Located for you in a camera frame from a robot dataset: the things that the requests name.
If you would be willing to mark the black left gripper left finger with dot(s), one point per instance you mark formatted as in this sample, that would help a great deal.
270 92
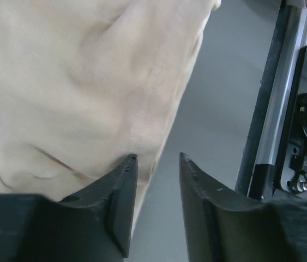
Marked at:
112 197

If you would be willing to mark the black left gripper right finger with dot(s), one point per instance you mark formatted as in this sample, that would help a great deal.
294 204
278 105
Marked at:
220 224

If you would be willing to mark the beige t shirt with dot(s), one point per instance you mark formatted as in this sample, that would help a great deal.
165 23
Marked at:
85 83

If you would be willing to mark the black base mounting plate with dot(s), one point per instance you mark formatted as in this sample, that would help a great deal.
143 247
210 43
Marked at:
291 177

